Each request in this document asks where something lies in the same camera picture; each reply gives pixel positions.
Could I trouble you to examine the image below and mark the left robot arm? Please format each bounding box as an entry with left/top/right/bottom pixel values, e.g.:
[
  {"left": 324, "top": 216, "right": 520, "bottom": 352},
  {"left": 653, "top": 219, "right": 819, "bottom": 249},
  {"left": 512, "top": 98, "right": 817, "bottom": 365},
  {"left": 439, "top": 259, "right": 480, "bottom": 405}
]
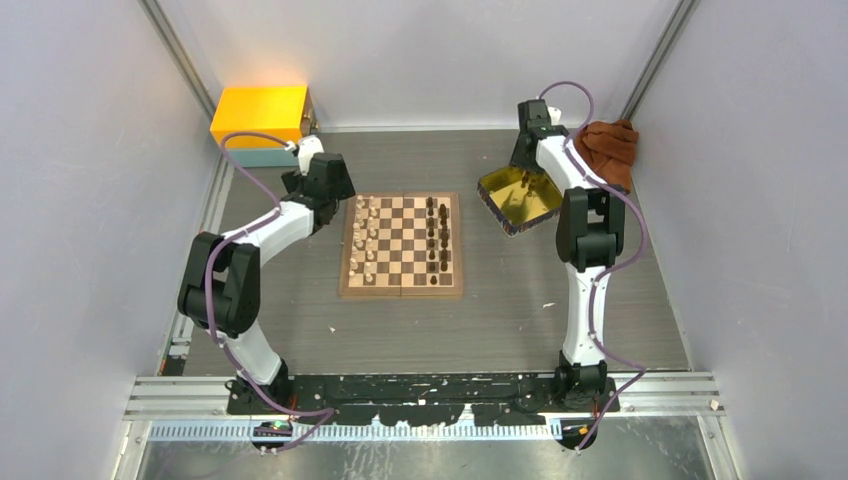
[{"left": 177, "top": 152, "right": 355, "bottom": 413}]

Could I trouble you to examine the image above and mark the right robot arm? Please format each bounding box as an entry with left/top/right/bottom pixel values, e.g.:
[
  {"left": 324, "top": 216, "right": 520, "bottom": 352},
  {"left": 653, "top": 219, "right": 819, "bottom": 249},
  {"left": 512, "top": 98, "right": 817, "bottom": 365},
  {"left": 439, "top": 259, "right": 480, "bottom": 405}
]
[{"left": 510, "top": 99, "right": 624, "bottom": 411}]

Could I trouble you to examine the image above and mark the wooden chess board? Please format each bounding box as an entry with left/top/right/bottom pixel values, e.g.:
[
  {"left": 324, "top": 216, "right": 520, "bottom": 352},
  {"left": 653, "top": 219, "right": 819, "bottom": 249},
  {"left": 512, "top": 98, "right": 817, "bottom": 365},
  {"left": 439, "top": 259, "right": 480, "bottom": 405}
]
[{"left": 339, "top": 192, "right": 464, "bottom": 299}]

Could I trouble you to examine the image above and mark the teal drawer box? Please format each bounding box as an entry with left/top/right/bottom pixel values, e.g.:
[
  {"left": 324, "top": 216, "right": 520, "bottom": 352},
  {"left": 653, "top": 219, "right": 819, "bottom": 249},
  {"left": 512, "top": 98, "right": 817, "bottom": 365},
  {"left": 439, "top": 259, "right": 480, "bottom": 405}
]
[{"left": 217, "top": 131, "right": 301, "bottom": 168}]

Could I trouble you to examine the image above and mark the yellow tin tray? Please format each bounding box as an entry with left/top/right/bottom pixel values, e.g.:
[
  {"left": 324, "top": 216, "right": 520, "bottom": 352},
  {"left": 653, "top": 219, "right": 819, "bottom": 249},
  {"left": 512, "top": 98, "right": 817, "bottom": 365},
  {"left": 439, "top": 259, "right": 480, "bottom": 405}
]
[{"left": 477, "top": 166, "right": 563, "bottom": 237}]

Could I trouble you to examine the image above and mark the brown cloth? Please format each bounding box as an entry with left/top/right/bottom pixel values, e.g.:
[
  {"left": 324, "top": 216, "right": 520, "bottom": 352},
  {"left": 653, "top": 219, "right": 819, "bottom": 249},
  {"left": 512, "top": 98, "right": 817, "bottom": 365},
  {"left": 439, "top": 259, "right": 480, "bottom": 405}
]
[{"left": 574, "top": 119, "right": 640, "bottom": 194}]

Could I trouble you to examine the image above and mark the yellow drawer box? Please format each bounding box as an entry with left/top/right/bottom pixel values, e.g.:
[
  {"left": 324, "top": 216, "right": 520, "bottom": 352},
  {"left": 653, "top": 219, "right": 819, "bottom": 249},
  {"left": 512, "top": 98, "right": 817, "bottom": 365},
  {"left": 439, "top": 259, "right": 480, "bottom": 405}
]
[{"left": 209, "top": 85, "right": 316, "bottom": 142}]

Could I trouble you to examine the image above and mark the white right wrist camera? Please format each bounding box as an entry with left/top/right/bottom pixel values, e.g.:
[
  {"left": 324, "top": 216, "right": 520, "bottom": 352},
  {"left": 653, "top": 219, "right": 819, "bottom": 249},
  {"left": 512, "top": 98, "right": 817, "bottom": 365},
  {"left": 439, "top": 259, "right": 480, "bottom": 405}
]
[{"left": 547, "top": 107, "right": 562, "bottom": 126}]

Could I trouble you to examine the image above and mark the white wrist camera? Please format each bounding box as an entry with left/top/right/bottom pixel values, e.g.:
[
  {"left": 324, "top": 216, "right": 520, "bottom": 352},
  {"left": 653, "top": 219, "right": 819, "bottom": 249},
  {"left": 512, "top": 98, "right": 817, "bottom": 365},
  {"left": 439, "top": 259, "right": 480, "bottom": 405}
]
[
  {"left": 547, "top": 107, "right": 562, "bottom": 126},
  {"left": 296, "top": 135, "right": 324, "bottom": 175}
]

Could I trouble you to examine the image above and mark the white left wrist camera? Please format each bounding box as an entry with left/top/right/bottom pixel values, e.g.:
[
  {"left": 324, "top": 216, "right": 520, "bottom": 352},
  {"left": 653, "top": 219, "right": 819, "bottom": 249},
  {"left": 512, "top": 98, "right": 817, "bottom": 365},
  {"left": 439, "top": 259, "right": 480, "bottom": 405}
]
[{"left": 296, "top": 135, "right": 324, "bottom": 175}]

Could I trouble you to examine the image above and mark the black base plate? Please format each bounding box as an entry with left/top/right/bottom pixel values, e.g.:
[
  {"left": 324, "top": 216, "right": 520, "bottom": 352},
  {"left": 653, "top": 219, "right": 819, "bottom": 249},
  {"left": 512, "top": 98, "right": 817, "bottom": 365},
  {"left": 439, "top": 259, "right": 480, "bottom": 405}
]
[{"left": 226, "top": 372, "right": 615, "bottom": 427}]

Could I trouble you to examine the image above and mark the aluminium frame rail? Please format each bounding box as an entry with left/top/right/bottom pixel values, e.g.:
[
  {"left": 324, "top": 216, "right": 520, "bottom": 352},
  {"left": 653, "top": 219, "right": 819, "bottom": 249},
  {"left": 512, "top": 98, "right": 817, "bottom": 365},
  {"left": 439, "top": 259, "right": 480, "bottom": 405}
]
[{"left": 125, "top": 372, "right": 725, "bottom": 450}]

